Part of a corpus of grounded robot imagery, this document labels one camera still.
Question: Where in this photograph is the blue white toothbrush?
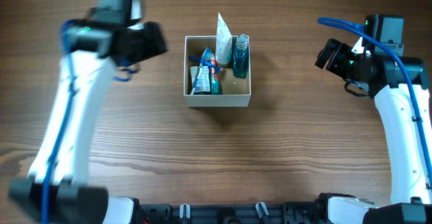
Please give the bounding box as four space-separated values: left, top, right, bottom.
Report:
190 48 212 94

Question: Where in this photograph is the white green soap packet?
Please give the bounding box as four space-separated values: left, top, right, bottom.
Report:
190 66 211 94

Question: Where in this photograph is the blue disposable razor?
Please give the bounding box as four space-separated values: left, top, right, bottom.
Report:
188 55 222 74

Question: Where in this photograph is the Colgate toothpaste tube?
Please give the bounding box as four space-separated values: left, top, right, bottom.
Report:
206 53 222 94

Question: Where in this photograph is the white lotion tube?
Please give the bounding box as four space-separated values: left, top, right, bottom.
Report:
215 13 232 65

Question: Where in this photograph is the blue Listerine mouthwash bottle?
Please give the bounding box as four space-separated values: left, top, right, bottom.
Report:
233 34 249 78

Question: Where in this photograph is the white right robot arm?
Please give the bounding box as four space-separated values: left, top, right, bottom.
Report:
312 14 431 223

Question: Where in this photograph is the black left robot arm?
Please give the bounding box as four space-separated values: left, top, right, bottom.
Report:
9 0 167 223

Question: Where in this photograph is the white cardboard box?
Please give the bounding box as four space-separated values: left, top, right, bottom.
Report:
183 36 252 107

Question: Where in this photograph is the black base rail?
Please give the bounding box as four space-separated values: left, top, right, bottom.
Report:
140 202 326 224

